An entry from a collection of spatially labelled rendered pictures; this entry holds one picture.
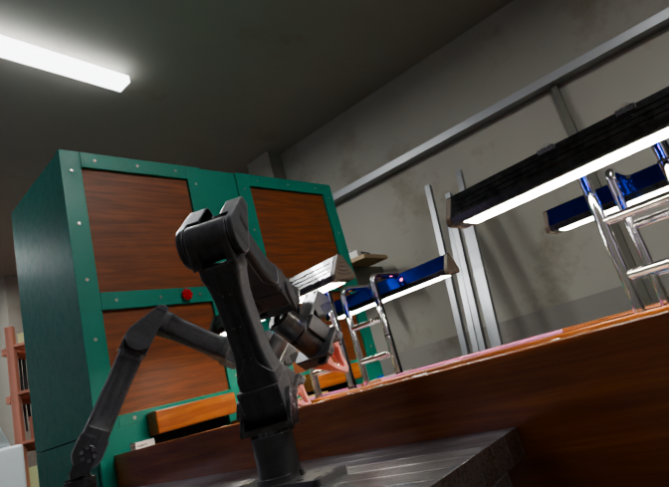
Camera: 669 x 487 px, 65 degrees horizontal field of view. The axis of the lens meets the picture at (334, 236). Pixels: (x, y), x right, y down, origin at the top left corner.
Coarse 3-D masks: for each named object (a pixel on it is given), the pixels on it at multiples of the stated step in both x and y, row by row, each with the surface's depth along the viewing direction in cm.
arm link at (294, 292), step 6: (288, 282) 100; (288, 288) 99; (294, 288) 111; (288, 294) 99; (294, 294) 102; (294, 300) 101; (288, 306) 101; (294, 306) 100; (270, 312) 102; (276, 312) 101; (282, 312) 101; (288, 312) 101; (264, 318) 101
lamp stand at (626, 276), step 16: (624, 112) 92; (544, 144) 103; (656, 144) 103; (592, 192) 111; (592, 208) 111; (624, 208) 108; (640, 208) 105; (608, 224) 109; (608, 240) 108; (624, 272) 106; (640, 272) 105; (624, 288) 107; (640, 304) 104
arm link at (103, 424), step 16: (128, 352) 121; (144, 352) 123; (112, 368) 119; (128, 368) 120; (112, 384) 118; (128, 384) 120; (112, 400) 117; (96, 416) 114; (112, 416) 116; (96, 432) 112; (80, 448) 110; (96, 464) 110
